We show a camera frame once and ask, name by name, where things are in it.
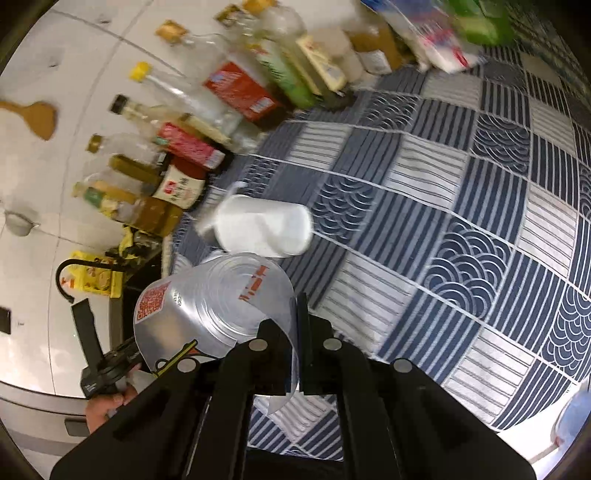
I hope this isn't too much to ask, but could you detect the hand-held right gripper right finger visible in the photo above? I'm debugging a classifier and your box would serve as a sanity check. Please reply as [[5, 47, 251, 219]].
[[298, 293, 536, 480]]

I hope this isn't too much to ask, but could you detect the white plastic packet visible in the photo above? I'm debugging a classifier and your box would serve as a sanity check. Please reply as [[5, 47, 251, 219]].
[[365, 0, 484, 75]]

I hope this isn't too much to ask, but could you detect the amber jar white label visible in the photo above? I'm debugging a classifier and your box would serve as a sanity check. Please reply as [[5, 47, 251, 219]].
[[348, 22, 406, 78]]

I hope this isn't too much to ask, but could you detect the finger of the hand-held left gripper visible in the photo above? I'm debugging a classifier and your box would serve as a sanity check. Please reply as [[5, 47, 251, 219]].
[[107, 338, 141, 370]]

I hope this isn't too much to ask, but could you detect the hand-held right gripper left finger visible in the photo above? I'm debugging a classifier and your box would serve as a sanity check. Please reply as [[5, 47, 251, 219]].
[[51, 318, 296, 480]]

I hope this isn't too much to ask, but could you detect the black faucet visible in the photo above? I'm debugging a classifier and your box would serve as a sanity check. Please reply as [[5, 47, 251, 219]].
[[55, 257, 127, 304]]

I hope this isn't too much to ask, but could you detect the black sink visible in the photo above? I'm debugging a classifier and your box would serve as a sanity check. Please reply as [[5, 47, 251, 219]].
[[108, 240, 178, 352]]

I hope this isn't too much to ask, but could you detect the green packet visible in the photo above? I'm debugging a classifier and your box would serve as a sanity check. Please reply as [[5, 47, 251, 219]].
[[445, 0, 515, 47]]

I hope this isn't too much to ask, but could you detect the blue patchwork tablecloth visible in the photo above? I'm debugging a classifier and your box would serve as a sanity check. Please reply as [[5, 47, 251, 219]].
[[168, 44, 591, 462]]

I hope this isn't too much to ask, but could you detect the yellow dish soap bottle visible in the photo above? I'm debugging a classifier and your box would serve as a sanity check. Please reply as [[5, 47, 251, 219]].
[[69, 250, 126, 297]]

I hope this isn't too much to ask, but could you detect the clear bottle large red label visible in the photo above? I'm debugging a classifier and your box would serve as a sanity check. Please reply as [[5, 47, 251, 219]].
[[156, 21, 287, 131]]

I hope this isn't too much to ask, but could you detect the yellow cloth dark trim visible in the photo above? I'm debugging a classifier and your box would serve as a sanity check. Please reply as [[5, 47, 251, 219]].
[[117, 225, 162, 260]]

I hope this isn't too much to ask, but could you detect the pale yellow label bottle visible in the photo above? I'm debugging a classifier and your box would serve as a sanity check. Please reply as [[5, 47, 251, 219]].
[[242, 0, 350, 94]]

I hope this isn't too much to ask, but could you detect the white paper cup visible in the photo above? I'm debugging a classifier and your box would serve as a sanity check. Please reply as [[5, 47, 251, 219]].
[[198, 194, 315, 259]]

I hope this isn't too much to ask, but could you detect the pale blue white item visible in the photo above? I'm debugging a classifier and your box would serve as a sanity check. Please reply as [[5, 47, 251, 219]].
[[551, 378, 591, 462]]

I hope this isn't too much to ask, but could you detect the clear bottle yellow cap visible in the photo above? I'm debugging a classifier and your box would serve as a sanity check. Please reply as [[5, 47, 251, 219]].
[[129, 61, 260, 154]]

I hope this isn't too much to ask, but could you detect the green label bottle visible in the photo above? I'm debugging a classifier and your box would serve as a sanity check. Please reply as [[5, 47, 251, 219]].
[[213, 4, 320, 110]]

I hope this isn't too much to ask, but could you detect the metal strainer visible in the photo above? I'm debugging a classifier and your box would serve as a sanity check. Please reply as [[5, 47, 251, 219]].
[[0, 205, 41, 239]]

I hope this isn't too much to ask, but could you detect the person's left hand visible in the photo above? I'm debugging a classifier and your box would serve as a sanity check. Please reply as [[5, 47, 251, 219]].
[[85, 385, 141, 433]]

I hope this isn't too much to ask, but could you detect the black cap bottle pink label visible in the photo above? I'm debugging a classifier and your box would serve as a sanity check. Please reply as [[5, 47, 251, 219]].
[[109, 94, 232, 172]]

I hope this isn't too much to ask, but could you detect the wooden spatula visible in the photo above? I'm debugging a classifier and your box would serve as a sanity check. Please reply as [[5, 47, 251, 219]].
[[0, 100, 59, 141]]

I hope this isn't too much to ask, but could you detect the clear plastic cup red print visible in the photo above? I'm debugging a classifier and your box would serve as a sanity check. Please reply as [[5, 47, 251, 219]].
[[133, 252, 300, 415]]

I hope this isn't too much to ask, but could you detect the dark bottle white red label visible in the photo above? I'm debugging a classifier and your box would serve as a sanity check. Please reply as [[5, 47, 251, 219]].
[[87, 134, 207, 212]]

